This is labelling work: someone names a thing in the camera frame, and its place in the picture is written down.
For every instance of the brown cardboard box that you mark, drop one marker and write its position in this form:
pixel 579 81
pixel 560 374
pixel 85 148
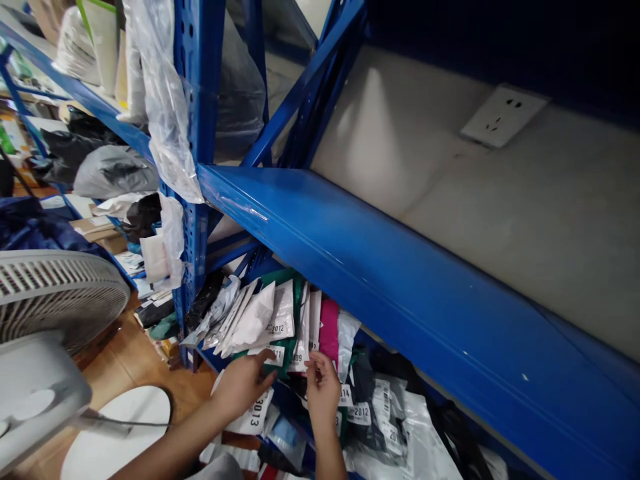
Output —
pixel 100 235

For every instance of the person's right fingers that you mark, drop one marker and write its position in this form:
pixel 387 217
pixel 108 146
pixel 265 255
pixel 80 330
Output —
pixel 322 361

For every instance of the green parcel packet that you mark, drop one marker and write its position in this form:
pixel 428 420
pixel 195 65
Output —
pixel 279 369

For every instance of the black plastic parcel bag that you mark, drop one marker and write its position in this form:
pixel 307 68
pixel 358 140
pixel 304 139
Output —
pixel 65 150

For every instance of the row of white parcel packets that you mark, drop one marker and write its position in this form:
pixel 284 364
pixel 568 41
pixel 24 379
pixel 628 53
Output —
pixel 260 315

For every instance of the blue shelf rack with parcels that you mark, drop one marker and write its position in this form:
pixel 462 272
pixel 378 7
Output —
pixel 100 107

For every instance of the clear crumpled plastic bag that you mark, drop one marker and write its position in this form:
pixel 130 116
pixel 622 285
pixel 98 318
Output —
pixel 167 105

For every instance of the large blue metal shelf rack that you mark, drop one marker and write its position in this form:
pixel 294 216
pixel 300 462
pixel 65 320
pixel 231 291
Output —
pixel 400 260

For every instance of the person's left fingers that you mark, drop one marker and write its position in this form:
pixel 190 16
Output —
pixel 269 378

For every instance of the grey plastic parcel bag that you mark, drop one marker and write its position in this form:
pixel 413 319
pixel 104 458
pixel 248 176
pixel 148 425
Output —
pixel 112 172

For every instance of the dark blue fabric bag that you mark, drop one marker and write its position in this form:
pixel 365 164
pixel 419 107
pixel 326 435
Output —
pixel 35 225

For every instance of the person's left thumb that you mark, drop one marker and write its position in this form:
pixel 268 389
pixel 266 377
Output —
pixel 265 355

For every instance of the white standing fan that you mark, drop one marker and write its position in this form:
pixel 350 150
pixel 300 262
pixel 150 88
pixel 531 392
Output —
pixel 45 350

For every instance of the white wall socket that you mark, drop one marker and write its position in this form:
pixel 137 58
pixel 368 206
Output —
pixel 502 116

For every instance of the person's right thumb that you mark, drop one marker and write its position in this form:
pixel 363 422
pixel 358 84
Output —
pixel 310 379

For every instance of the person's left hand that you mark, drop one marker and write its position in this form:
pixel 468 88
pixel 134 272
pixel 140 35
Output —
pixel 240 385

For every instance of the magenta parcel packet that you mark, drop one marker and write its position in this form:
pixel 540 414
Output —
pixel 329 330

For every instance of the person's right hand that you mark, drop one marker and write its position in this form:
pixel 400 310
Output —
pixel 326 392

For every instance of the pile of mixed parcel bags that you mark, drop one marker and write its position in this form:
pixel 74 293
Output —
pixel 385 420

